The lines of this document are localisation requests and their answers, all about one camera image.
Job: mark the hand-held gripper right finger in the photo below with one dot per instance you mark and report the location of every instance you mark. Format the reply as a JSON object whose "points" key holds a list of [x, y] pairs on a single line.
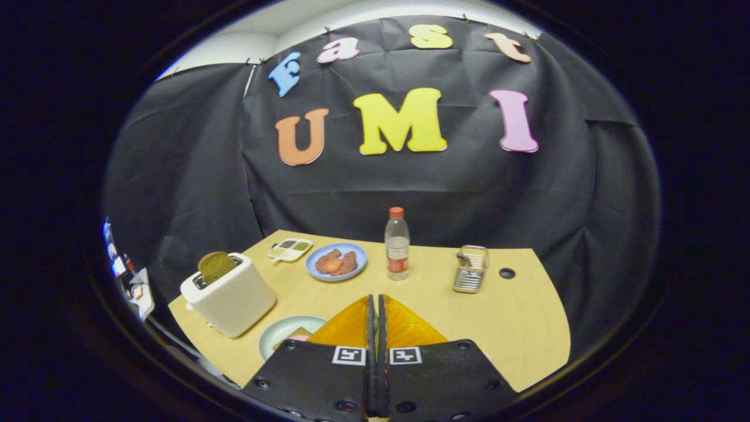
{"points": [[445, 381]]}

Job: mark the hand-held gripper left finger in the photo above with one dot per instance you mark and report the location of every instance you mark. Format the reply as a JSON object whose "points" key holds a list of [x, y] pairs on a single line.
{"points": [[316, 381]]}

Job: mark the pale green round plate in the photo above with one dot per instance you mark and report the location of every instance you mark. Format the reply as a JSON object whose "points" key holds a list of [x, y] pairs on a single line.
{"points": [[275, 340]]}

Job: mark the blue round plate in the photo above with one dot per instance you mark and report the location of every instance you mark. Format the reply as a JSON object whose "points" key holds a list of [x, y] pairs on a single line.
{"points": [[316, 275]]}

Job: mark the white toaster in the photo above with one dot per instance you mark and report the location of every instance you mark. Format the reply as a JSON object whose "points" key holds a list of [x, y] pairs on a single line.
{"points": [[231, 305]]}

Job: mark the brown meat patty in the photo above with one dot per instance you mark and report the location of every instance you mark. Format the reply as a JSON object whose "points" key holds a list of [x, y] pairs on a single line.
{"points": [[322, 258], [350, 262]]}

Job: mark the white divided seasoning tray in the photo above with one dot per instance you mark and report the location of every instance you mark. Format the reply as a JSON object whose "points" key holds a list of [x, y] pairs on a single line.
{"points": [[290, 249]]}

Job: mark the clear plastic bottle red cap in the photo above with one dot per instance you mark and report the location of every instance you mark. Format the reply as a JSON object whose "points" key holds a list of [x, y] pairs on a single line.
{"points": [[397, 252]]}

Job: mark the black backdrop cloth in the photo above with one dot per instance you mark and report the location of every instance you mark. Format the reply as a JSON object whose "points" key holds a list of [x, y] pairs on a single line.
{"points": [[410, 187]]}

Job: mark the blurred white clutter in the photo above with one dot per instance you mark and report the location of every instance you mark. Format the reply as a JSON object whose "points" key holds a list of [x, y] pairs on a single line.
{"points": [[137, 290]]}

